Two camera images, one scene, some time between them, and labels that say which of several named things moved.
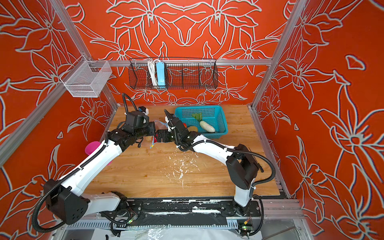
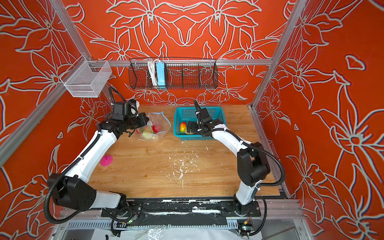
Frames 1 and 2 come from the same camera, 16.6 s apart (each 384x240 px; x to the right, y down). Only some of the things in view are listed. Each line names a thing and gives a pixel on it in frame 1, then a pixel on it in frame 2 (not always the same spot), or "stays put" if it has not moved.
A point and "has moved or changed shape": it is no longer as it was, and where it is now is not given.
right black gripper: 164,139 to 193,127
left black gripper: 151,125 to 144,121
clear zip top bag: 158,125 has moved or changed shape
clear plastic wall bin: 86,79 stays put
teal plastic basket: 213,115 stays put
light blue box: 160,72 stays put
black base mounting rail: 138,207 stays put
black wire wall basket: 180,73 stays put
